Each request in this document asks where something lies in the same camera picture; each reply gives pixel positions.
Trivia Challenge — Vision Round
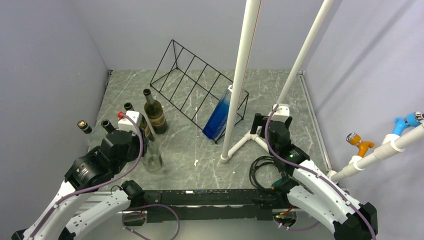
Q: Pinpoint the dark wine bottle cream label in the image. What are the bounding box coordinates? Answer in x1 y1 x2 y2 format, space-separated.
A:
123 102 155 142

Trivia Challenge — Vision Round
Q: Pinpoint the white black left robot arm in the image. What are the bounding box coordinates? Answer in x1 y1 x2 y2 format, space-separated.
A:
11 128 149 240

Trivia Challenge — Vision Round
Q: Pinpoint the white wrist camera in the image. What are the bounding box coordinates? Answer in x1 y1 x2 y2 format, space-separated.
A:
117 110 141 133
271 104 290 123

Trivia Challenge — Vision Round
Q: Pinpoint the white PVC pipe frame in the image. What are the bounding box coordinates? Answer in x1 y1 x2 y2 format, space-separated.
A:
220 0 334 163

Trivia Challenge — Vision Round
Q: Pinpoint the green wine bottle grey capsule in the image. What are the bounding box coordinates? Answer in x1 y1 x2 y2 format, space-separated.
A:
143 88 168 135

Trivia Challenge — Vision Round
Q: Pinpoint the black wire wine rack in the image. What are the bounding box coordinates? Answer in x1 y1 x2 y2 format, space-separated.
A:
149 39 234 131

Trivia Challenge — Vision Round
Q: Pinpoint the blue square glass bottle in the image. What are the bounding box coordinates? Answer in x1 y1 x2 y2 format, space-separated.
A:
202 84 233 140

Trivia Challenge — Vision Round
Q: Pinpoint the orange pipe valve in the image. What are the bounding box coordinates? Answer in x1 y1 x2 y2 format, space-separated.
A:
346 132 375 158

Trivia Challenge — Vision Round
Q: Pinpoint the blue pipe valve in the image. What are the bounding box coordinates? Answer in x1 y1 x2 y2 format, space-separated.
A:
392 111 424 136

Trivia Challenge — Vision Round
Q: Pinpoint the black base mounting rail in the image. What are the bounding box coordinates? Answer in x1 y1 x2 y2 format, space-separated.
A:
128 189 292 223

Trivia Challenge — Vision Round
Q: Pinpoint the white PVC side pipe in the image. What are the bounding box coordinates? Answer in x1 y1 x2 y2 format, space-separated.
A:
327 123 424 183

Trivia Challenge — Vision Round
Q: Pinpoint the dark wine bottle black top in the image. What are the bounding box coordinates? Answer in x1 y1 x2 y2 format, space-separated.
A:
100 119 116 134

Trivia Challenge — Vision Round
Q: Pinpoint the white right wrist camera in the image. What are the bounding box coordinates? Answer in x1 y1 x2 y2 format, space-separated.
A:
271 104 290 123

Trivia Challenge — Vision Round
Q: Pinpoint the clear glass bottle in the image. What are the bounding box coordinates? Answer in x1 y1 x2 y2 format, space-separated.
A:
141 138 163 172

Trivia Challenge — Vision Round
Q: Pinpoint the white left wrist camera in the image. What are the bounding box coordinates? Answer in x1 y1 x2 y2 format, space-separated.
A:
117 110 141 133

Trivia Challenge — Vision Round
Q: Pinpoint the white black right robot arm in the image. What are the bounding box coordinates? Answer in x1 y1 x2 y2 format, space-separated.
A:
249 113 378 240

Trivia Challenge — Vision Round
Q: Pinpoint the coiled black cable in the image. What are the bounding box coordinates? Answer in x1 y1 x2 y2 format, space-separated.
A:
248 155 290 191

